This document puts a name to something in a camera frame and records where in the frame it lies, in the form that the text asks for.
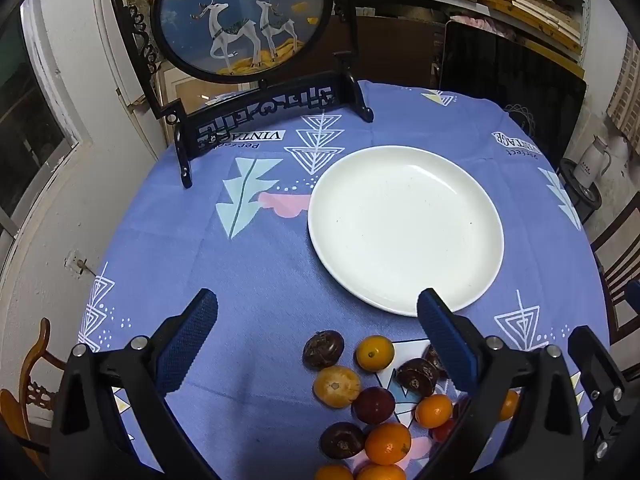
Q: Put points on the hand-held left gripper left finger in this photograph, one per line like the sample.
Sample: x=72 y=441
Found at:
x=192 y=340

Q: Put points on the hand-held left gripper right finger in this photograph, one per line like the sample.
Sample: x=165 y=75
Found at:
x=447 y=340

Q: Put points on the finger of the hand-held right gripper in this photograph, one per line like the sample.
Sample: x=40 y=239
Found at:
x=597 y=360

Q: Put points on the dark brown water chestnut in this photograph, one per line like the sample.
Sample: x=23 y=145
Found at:
x=341 y=440
x=434 y=362
x=417 y=377
x=323 y=350

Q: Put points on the small orange tangerine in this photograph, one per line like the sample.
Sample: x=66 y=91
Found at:
x=433 y=411

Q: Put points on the yellow tangerine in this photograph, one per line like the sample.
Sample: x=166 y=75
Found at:
x=375 y=353
x=333 y=474

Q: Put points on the red cherry tomato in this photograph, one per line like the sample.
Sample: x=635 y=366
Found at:
x=444 y=430

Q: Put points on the large orange tangerine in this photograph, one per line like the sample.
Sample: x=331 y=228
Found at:
x=387 y=443

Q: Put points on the white round plate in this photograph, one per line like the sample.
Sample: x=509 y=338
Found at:
x=400 y=230

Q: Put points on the pale orange tangerine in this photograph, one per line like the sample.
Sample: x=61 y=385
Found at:
x=336 y=386

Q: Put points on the blue printed tablecloth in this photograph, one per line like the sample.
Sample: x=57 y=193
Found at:
x=250 y=285

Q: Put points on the dark wooden chair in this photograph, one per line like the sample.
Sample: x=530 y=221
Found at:
x=617 y=260

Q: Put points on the black round stool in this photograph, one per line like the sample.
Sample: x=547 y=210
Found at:
x=585 y=200

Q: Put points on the brown carved wooden chair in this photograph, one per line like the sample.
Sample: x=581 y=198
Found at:
x=30 y=360

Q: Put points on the white thermos jug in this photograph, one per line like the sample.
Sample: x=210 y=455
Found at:
x=592 y=160

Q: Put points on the white framed window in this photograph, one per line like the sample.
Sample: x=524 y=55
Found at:
x=25 y=135

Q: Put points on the black flat panel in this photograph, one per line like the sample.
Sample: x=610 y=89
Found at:
x=500 y=75

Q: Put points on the brick pattern cloth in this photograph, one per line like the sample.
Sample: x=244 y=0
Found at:
x=627 y=85

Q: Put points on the pink cloth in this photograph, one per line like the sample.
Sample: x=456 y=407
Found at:
x=485 y=25

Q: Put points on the round deer painting table screen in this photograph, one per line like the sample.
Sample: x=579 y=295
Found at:
x=240 y=10

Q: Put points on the stack of wooden boards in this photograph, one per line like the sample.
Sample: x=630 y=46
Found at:
x=525 y=5

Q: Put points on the white wall socket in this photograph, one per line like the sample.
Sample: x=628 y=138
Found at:
x=75 y=262

